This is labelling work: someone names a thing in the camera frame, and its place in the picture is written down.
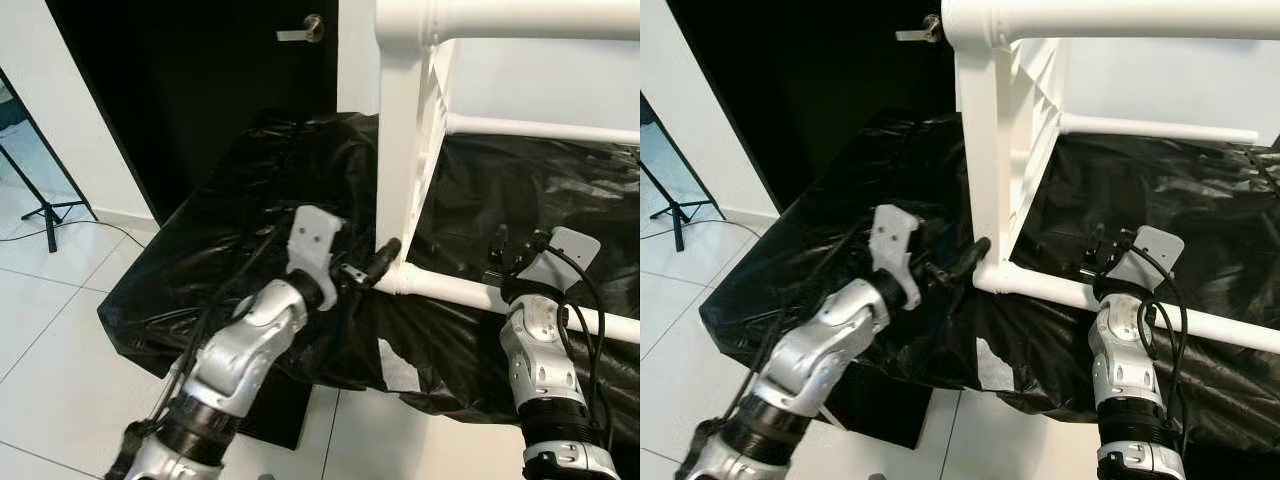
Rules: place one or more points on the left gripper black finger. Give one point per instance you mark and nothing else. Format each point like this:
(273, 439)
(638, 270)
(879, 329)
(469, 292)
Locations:
(385, 258)
(972, 256)

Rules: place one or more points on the black plastic table cover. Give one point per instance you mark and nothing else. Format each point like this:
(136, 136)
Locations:
(200, 270)
(800, 270)

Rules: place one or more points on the black tripod stand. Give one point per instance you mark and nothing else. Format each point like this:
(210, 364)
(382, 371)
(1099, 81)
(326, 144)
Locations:
(50, 225)
(680, 225)

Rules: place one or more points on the black door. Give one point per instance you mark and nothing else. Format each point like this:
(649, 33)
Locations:
(800, 100)
(200, 100)

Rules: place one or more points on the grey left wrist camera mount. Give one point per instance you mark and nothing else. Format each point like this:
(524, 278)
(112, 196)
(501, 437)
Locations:
(893, 245)
(312, 245)

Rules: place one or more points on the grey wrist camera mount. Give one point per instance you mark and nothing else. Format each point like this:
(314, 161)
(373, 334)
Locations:
(312, 245)
(893, 245)
(565, 255)
(1150, 255)

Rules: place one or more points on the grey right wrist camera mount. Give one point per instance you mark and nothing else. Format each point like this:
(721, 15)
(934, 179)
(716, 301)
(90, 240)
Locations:
(1150, 255)
(565, 255)

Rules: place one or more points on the glass panel black frame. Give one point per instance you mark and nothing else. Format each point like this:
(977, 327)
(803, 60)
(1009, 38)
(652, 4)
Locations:
(30, 150)
(665, 160)

